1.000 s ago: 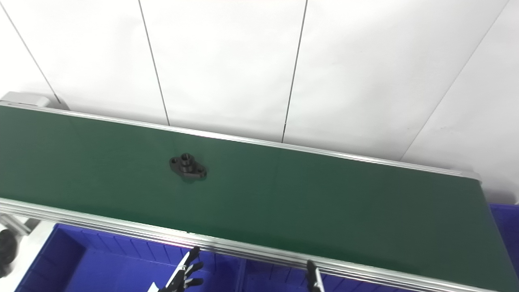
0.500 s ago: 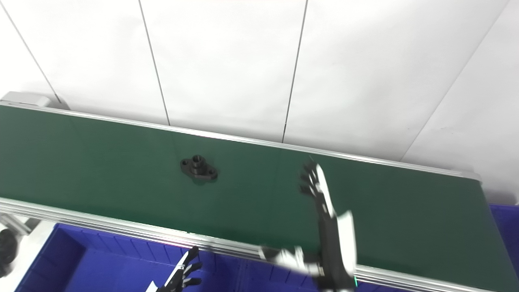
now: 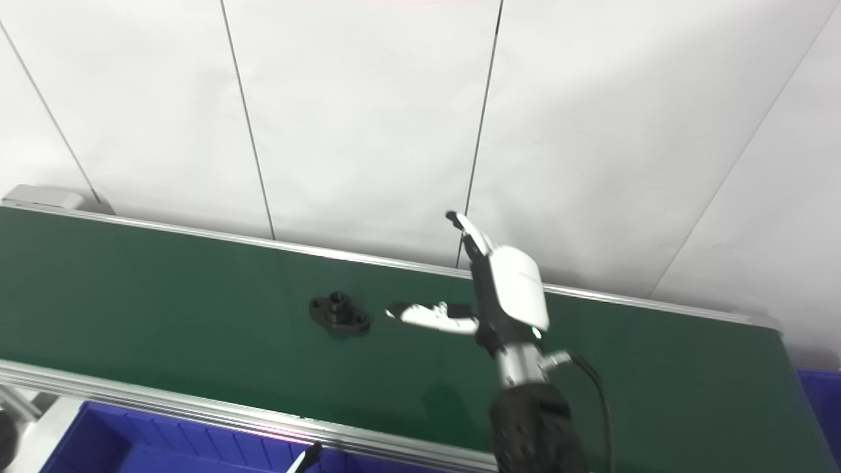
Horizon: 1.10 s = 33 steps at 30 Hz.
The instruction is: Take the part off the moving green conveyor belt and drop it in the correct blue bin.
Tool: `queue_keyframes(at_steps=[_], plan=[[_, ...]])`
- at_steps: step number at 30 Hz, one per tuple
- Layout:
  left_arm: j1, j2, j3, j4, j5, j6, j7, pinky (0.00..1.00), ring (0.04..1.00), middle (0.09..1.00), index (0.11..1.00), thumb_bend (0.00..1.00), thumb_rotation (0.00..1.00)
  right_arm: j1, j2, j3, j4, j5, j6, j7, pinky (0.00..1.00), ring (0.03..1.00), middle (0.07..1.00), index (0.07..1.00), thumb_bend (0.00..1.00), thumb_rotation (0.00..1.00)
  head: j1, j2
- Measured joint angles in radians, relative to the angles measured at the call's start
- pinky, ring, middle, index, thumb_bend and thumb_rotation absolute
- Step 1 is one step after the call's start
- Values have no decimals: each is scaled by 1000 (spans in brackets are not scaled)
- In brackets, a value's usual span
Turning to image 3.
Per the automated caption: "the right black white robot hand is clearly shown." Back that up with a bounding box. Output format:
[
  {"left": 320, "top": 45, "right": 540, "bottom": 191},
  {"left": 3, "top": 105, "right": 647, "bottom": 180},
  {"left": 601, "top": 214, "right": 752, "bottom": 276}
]
[{"left": 384, "top": 210, "right": 551, "bottom": 359}]

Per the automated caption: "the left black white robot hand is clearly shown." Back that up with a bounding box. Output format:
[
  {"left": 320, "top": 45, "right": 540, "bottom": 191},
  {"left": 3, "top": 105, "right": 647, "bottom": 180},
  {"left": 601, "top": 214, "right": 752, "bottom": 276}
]
[{"left": 286, "top": 442, "right": 323, "bottom": 473}]

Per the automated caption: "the black flanged machine part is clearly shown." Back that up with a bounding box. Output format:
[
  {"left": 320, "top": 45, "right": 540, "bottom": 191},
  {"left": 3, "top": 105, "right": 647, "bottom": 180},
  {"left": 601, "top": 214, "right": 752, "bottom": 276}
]
[{"left": 309, "top": 291, "right": 373, "bottom": 336}]

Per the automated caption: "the blue plastic bin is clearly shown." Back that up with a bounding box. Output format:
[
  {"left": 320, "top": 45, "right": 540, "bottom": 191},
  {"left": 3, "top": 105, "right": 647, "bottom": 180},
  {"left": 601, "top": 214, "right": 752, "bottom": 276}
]
[
  {"left": 39, "top": 401, "right": 434, "bottom": 473},
  {"left": 796, "top": 368, "right": 841, "bottom": 464}
]

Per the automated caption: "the white conveyor stand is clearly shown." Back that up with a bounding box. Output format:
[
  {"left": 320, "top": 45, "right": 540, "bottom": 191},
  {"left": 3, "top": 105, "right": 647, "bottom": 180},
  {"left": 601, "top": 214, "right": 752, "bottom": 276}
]
[{"left": 0, "top": 386, "right": 83, "bottom": 473}]

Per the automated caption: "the grey conveyor end housing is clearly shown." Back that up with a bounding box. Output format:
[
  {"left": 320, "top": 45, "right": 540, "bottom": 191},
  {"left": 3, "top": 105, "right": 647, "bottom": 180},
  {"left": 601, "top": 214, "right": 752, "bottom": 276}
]
[{"left": 0, "top": 185, "right": 116, "bottom": 215}]

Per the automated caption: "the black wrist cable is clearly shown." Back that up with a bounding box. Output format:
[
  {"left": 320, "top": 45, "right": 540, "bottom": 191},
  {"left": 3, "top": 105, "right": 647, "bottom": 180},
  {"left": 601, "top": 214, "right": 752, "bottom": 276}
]
[{"left": 542, "top": 351, "right": 616, "bottom": 473}]

